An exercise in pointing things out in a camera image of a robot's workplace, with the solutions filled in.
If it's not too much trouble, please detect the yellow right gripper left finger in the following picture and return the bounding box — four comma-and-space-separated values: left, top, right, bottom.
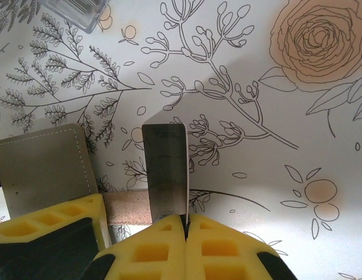
81, 215, 187, 280

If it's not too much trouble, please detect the black card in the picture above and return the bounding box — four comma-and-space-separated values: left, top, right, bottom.
141, 123, 190, 227

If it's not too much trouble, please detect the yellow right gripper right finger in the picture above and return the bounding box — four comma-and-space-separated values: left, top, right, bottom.
185, 214, 298, 280

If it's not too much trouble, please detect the clear acrylic card holder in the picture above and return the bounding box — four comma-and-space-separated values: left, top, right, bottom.
40, 0, 112, 33

